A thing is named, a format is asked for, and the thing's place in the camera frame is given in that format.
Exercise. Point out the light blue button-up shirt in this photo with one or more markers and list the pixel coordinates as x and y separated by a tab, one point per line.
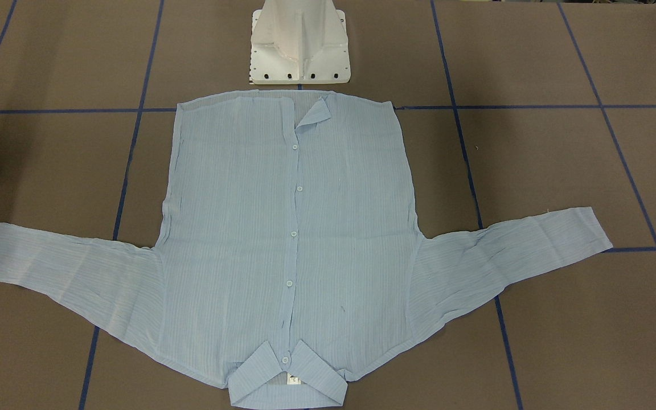
289	262

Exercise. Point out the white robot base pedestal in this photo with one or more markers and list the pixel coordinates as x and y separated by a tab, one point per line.
299	42

